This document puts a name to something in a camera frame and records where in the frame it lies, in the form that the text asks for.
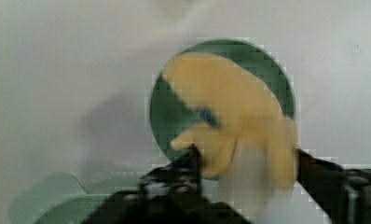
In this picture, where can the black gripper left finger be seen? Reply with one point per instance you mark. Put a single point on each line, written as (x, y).
(170, 194)

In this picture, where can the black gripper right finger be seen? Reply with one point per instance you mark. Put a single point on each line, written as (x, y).
(343, 194)

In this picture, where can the green mug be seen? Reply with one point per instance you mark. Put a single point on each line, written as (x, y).
(169, 117)

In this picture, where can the green perforated colander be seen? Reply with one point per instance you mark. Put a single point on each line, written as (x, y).
(61, 198)

